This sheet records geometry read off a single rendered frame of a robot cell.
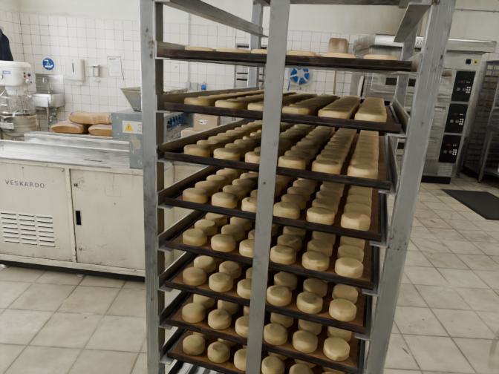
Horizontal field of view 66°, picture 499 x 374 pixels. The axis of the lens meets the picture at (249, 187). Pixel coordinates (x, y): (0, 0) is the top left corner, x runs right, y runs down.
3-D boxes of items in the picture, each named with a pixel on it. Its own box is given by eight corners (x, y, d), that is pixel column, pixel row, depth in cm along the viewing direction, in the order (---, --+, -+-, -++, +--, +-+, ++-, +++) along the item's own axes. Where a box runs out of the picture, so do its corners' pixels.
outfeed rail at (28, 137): (24, 141, 300) (23, 133, 298) (27, 141, 302) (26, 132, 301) (284, 163, 280) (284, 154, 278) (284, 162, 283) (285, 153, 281)
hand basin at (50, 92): (88, 125, 665) (84, 58, 633) (78, 129, 628) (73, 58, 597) (30, 122, 665) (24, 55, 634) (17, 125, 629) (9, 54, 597)
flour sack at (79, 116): (65, 123, 580) (64, 112, 575) (75, 119, 620) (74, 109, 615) (115, 125, 587) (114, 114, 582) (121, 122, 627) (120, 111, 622)
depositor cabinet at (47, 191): (-8, 268, 278) (-26, 154, 253) (52, 230, 346) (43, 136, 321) (165, 290, 265) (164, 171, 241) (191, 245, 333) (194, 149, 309)
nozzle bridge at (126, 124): (113, 167, 244) (111, 112, 234) (154, 145, 312) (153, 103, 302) (164, 171, 240) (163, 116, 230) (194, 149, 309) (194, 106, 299)
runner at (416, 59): (387, 75, 114) (389, 64, 113) (397, 75, 113) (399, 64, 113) (397, 73, 56) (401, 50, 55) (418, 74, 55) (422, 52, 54)
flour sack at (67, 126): (79, 136, 573) (77, 124, 568) (50, 133, 573) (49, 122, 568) (97, 128, 642) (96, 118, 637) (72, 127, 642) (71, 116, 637)
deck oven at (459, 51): (354, 182, 557) (376, 33, 498) (338, 163, 672) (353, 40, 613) (462, 190, 556) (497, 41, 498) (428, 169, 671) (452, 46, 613)
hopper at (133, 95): (119, 110, 241) (119, 87, 237) (152, 104, 294) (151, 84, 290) (165, 114, 238) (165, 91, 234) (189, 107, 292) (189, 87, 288)
